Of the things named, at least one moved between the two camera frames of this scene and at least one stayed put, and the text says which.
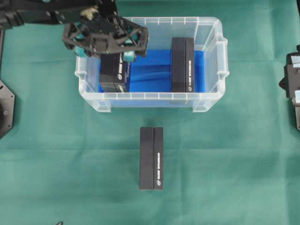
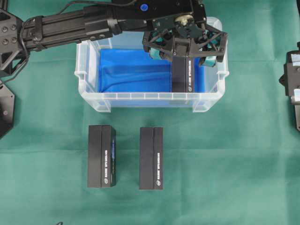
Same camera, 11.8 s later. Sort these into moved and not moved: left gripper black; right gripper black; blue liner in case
Moved: left gripper black
Not moved: right gripper black; blue liner in case
